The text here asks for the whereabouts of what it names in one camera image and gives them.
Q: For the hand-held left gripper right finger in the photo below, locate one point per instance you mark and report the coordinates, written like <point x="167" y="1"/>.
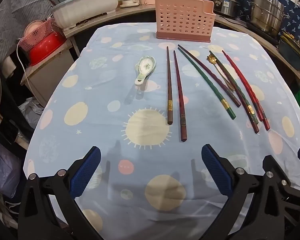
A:
<point x="216" y="170"/>

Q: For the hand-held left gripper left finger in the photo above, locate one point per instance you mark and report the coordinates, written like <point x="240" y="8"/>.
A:
<point x="86" y="172"/>

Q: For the brown chopstick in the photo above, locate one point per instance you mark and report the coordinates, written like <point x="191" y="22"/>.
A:
<point x="255" y="128"/>
<point x="169" y="85"/>

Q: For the dark red chopstick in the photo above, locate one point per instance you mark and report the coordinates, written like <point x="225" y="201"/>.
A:
<point x="236" y="102"/>
<point x="179" y="92"/>

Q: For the gold flower spoon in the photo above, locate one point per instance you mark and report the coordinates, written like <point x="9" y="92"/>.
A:
<point x="211" y="59"/>

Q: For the white green ceramic spoon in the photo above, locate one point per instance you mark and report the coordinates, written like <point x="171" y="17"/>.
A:
<point x="146" y="66"/>

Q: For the pink perforated utensil holder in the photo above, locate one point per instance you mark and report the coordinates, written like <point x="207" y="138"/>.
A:
<point x="182" y="17"/>

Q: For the grey plastic bag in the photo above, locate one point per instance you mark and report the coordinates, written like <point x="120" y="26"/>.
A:
<point x="31" y="108"/>

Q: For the blue planet-print cloth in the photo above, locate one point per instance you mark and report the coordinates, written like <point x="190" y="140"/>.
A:
<point x="140" y="100"/>

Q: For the beige side cabinet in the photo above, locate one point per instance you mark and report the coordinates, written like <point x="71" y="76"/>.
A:
<point x="47" y="80"/>

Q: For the stack of yellow blue bowls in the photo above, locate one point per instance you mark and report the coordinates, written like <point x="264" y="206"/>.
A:
<point x="291" y="50"/>

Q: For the black induction cooktop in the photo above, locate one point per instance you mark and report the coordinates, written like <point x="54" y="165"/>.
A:
<point x="265" y="36"/>

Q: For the red plastic basin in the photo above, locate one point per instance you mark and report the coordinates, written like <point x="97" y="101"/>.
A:
<point x="44" y="48"/>

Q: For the pink plastic basket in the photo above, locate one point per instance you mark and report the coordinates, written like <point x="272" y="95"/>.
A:
<point x="36" y="36"/>

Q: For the navy leaf-print cloth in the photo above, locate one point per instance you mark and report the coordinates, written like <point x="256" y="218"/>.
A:
<point x="297" y="10"/>

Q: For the steel steamer pot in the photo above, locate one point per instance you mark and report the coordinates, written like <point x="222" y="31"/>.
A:
<point x="267" y="12"/>

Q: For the pink plate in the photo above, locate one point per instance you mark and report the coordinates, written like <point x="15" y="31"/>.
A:
<point x="31" y="28"/>

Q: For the steel rice cooker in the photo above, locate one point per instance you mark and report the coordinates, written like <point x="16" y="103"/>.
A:
<point x="225" y="3"/>

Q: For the white blue dish drainer box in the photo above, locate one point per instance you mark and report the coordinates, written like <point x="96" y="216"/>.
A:
<point x="85" y="7"/>

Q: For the grey wooden counter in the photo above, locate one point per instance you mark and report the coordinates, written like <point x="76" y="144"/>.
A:
<point x="130" y="11"/>

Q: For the white plastic sheet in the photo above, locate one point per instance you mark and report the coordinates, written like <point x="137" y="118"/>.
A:
<point x="14" y="10"/>

